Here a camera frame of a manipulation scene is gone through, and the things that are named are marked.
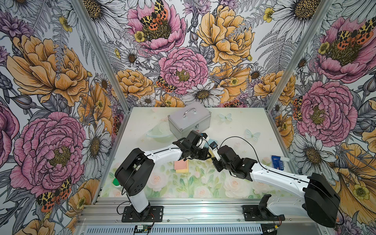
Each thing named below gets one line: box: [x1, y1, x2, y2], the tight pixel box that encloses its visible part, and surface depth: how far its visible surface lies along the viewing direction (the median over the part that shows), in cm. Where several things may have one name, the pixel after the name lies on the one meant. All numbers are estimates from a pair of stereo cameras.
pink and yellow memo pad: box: [173, 159, 189, 173], surface depth 91 cm
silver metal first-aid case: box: [167, 101, 212, 140], surface depth 98 cm
